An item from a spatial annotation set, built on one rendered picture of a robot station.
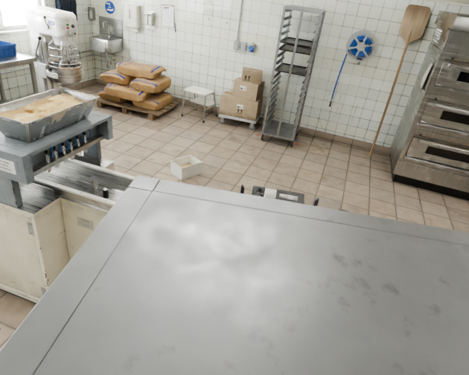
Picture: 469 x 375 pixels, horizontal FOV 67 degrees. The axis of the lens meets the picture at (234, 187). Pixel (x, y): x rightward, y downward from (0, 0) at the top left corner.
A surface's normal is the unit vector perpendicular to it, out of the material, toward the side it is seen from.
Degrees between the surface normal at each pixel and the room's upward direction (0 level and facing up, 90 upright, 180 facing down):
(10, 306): 0
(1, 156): 90
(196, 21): 90
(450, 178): 90
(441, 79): 90
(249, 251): 0
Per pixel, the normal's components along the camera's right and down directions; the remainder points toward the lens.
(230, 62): -0.33, 0.44
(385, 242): 0.12, -0.85
